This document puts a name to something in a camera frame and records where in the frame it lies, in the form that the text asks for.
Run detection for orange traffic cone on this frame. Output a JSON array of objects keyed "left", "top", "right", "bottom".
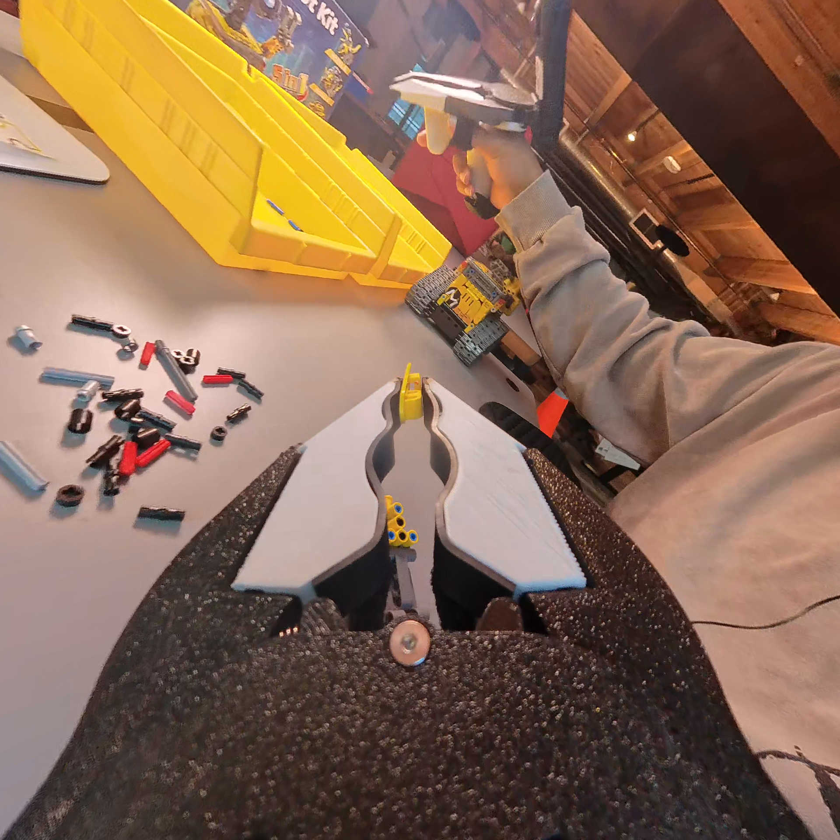
[{"left": 537, "top": 389, "right": 571, "bottom": 439}]

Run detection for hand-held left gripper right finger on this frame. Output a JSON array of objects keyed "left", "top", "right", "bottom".
[{"left": 426, "top": 378, "right": 589, "bottom": 620}]

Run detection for robot kit box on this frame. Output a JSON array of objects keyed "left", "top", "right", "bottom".
[{"left": 182, "top": 0, "right": 372, "bottom": 116}]

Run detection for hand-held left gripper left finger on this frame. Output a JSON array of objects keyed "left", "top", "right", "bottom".
[{"left": 231, "top": 378, "right": 405, "bottom": 620}]

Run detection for yellow toy robot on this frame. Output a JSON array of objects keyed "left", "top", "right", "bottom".
[{"left": 405, "top": 254, "right": 522, "bottom": 367}]

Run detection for blue grey pieces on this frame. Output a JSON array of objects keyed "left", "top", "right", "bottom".
[{"left": 263, "top": 197, "right": 305, "bottom": 235}]

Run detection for small yellow building piece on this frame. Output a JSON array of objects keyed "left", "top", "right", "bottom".
[{"left": 399, "top": 363, "right": 426, "bottom": 421}]

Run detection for pile of black red pieces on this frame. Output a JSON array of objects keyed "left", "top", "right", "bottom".
[{"left": 0, "top": 313, "right": 266, "bottom": 523}]

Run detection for grey desk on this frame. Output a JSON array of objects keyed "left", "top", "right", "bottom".
[{"left": 0, "top": 53, "right": 618, "bottom": 840}]

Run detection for yellow building block assembly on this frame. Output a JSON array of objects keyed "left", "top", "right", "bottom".
[{"left": 384, "top": 495, "right": 422, "bottom": 615}]

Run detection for person's right forearm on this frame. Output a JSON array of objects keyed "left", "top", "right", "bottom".
[{"left": 497, "top": 171, "right": 742, "bottom": 460}]

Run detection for yellow plastic bin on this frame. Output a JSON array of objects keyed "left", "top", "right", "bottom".
[
  {"left": 19, "top": 0, "right": 395, "bottom": 279},
  {"left": 158, "top": 0, "right": 454, "bottom": 290}
]

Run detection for grey ceiling vent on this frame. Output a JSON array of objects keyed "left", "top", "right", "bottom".
[{"left": 628, "top": 206, "right": 691, "bottom": 259}]

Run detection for person's torso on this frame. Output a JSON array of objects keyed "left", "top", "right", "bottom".
[{"left": 611, "top": 339, "right": 840, "bottom": 840}]

